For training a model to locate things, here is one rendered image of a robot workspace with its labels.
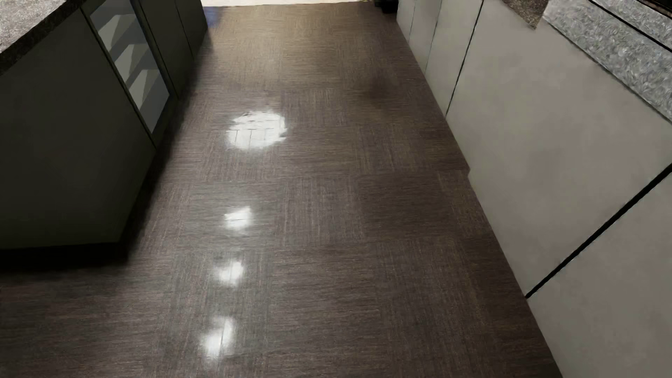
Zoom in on dark kitchen island cabinet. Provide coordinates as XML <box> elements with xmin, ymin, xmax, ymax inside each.
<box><xmin>0</xmin><ymin>0</ymin><xmax>209</xmax><ymax>271</ymax></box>

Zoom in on beige kitchen base cabinets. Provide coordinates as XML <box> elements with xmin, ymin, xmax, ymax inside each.
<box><xmin>396</xmin><ymin>0</ymin><xmax>672</xmax><ymax>378</ymax></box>

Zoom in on grey granite kitchen countertop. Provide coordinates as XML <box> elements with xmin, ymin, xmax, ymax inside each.
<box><xmin>501</xmin><ymin>0</ymin><xmax>672</xmax><ymax>123</ymax></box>

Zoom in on glass door built-in cooler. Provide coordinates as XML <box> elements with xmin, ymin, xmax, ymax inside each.
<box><xmin>81</xmin><ymin>0</ymin><xmax>176</xmax><ymax>145</ymax></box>

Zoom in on grey speckled island countertop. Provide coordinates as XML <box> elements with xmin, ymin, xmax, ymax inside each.
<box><xmin>0</xmin><ymin>0</ymin><xmax>85</xmax><ymax>74</ymax></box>

